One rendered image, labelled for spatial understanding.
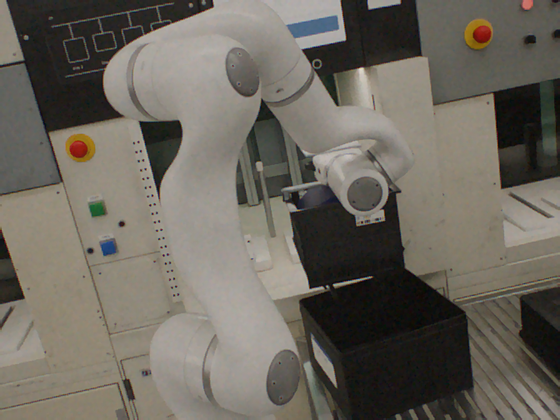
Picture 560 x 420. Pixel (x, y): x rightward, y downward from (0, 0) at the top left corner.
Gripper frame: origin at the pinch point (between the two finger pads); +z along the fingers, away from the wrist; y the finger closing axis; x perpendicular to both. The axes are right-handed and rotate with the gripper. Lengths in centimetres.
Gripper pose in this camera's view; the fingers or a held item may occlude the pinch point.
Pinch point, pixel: (331, 155)
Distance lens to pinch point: 138.2
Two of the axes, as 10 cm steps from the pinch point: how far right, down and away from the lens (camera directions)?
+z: -1.0, -2.9, 9.5
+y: 9.8, -2.0, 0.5
